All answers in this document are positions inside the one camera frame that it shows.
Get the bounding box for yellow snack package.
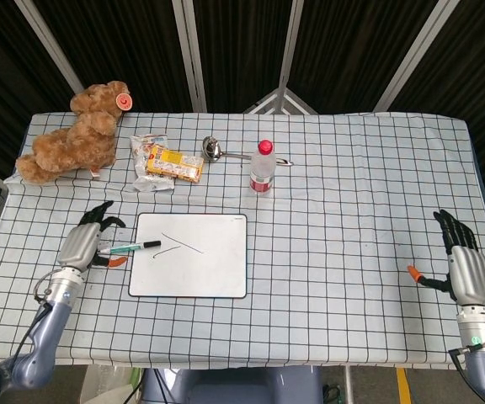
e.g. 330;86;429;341
130;133;175;193

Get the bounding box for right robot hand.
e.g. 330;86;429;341
407;208;485;306

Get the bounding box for white folding screen frame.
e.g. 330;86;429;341
0;0;485;203

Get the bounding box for green marker pen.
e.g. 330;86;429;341
98;240;163;256

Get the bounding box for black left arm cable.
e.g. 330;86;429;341
10;271;56;371

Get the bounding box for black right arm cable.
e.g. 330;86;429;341
447;347;479;371

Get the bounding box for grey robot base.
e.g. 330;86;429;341
140;364;324;404

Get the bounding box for checked tablecloth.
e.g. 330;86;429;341
0;109;485;366

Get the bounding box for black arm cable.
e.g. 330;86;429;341
10;271;56;371
447;347;479;371

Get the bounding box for white drawing board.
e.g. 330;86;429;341
128;212;248;300

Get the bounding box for clear water bottle red cap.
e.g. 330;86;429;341
248;140;277;197

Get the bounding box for brown teddy bear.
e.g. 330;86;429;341
15;82;135;183

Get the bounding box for steel ladle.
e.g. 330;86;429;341
201;136;295;167

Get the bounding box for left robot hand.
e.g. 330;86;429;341
57;200;126;271

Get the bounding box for yellow biscuit pack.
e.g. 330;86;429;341
146;144;205;183

